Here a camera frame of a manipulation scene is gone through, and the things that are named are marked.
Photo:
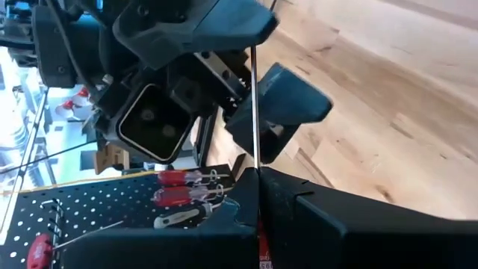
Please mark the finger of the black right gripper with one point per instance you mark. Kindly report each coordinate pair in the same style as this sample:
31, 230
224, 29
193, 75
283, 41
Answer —
284, 108
209, 26

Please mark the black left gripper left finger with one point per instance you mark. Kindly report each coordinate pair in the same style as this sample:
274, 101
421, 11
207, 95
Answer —
168, 246

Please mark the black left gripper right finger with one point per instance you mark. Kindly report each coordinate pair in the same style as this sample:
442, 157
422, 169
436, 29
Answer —
373, 243

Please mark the black metal pegboard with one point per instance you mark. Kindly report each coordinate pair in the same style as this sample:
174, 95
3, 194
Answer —
112, 209

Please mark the brown cardboard box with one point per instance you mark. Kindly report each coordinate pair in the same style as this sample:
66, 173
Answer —
110, 158

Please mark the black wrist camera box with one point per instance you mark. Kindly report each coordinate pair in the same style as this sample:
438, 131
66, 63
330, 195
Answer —
155, 123

